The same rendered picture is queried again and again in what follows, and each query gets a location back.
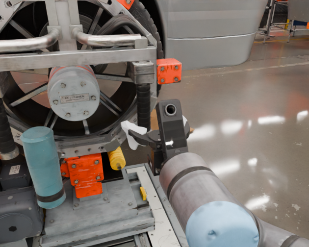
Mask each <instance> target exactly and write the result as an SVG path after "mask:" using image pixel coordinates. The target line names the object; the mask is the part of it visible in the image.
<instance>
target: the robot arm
mask: <svg viewBox="0 0 309 247"><path fill-rule="evenodd" d="M155 108H156V115H157V121H158V127H159V129H157V130H153V131H151V132H150V133H149V134H148V133H147V129H146V128H144V127H139V126H136V125H135V124H134V123H130V122H129V121H124V122H121V127H122V129H123V130H124V132H125V133H126V135H127V139H128V143H129V146H130V148H131V149H133V150H136V149H137V147H138V145H141V146H150V147H151V151H152V159H151V158H150V156H149V154H147V162H148V165H149V167H150V169H151V171H152V173H153V175H154V176H157V175H159V182H160V184H161V187H162V189H163V191H164V193H165V195H166V197H167V199H168V201H169V202H170V204H171V206H172V209H173V211H174V213H175V215H176V217H177V219H178V221H179V223H180V225H181V227H182V229H183V231H184V233H185V235H186V240H187V243H188V245H189V247H309V240H308V239H305V238H303V237H300V236H298V235H296V234H293V233H291V232H288V231H286V230H284V229H281V228H279V227H276V226H274V225H271V224H269V223H267V222H264V221H262V220H261V219H260V218H258V217H257V216H256V215H255V214H254V213H252V212H251V211H250V210H249V209H248V208H246V207H245V206H244V205H243V204H242V203H240V202H239V201H238V200H237V199H236V198H235V197H234V196H233V195H232V194H231V193H230V192H229V191H228V189H227V188H226V187H225V185H224V184H223V183H222V182H221V180H220V179H219V178H218V177H217V176H216V174H215V173H214V172H213V171H212V170H211V169H210V167H209V166H208V165H207V164H206V162H205V161H204V160H203V159H202V157H201V156H199V155H197V154H195V153H189V152H188V146H187V140H186V139H187V138H188V137H189V135H190V126H189V123H188V121H187V119H186V118H185V117H184V116H183V115H182V110H181V104H180V101H179V100H178V99H167V100H161V101H160V102H158V103H157V104H156V106H155ZM150 162H151V164H152V167H151V165H150ZM155 168H157V169H160V171H158V173H157V172H155Z"/></svg>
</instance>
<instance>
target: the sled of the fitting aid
mask: <svg viewBox="0 0 309 247"><path fill-rule="evenodd" d="M127 176H128V179H129V183H130V186H131V189H132V192H133V195H134V198H135V200H136V203H137V206H138V215H134V216H130V217H126V218H121V219H117V220H113V221H108V222H103V223H99V224H94V225H90V226H86V227H81V228H77V229H73V230H68V231H64V232H60V233H55V234H51V235H46V233H45V229H44V227H45V214H46V209H45V208H43V213H44V219H43V229H42V232H41V234H40V242H39V247H87V246H91V245H96V244H100V243H104V242H108V241H112V240H116V239H120V238H123V237H127V236H131V235H135V234H139V233H143V232H147V231H151V230H155V216H154V214H153V211H152V209H151V206H150V204H149V201H148V199H147V195H146V192H145V190H144V187H143V186H142V183H141V181H140V178H139V176H138V173H137V172H133V173H127Z"/></svg>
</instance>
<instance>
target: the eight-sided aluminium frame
mask: <svg viewBox="0 0 309 247"><path fill-rule="evenodd" d="M25 1H45V0H0V33H1V32H2V30H3V29H4V28H5V26H6V25H7V24H8V23H9V21H10V20H11V19H12V17H13V16H14V15H15V13H16V12H17V11H18V10H19V8H20V7H21V6H22V4H23V3H24V2H25ZM96 1H97V2H98V3H99V4H100V5H101V6H102V7H103V8H104V9H105V10H106V11H107V12H108V13H109V14H110V15H111V16H112V17H114V16H116V15H119V14H125V15H128V16H130V17H131V18H132V19H133V20H134V21H135V22H136V23H137V24H138V26H139V27H140V28H141V29H142V30H143V31H144V33H145V34H146V36H147V37H148V39H149V41H150V42H151V43H153V44H154V46H155V47H156V48H157V41H156V39H155V38H154V37H153V36H152V35H151V34H150V33H149V32H148V31H147V30H146V29H145V28H144V27H143V26H142V25H141V24H140V23H139V22H138V21H137V20H136V19H135V18H134V17H133V15H131V14H130V13H129V12H128V11H127V10H126V9H125V8H124V7H123V6H122V5H121V4H120V3H119V2H118V1H116V0H96ZM108 1H109V3H107V2H108ZM10 2H11V4H12V5H11V4H10ZM123 27H124V28H125V29H126V30H127V31H128V32H129V33H130V34H134V33H133V32H132V30H131V29H130V28H129V27H128V26H126V25H125V26H123ZM150 61H151V62H153V63H154V83H150V85H151V89H150V91H151V94H150V96H151V100H150V101H151V112H152V110H153V109H154V108H155V106H156V100H157V97H156V60H150ZM7 117H8V121H9V124H10V128H11V132H12V135H13V138H14V141H15V142H16V143H18V144H20V145H22V146H23V143H22V141H21V139H20V136H21V135H22V134H23V133H24V132H25V131H26V130H28V129H30V128H29V127H28V126H26V125H24V124H22V123H21V122H19V121H17V120H15V119H14V118H12V117H10V116H9V115H7ZM124 121H129V122H130V123H132V124H135V125H136V126H138V124H137V121H138V120H137V103H136V104H135V105H134V106H133V107H132V108H131V109H130V110H129V111H128V112H127V113H126V114H125V115H124V116H123V118H122V119H121V120H120V121H119V122H118V123H117V124H116V125H115V126H114V127H113V129H112V130H111V131H110V132H109V133H108V134H105V135H98V136H91V137H84V138H77V139H70V140H64V141H57V142H55V145H56V149H57V153H58V158H59V160H60V158H70V157H77V156H83V155H89V154H95V153H101V152H110V151H114V150H116V149H117V148H118V147H119V146H121V143H122V142H123V141H124V140H125V139H126V138H127V135H126V133H125V132H124V130H123V129H122V127H121V122H124Z"/></svg>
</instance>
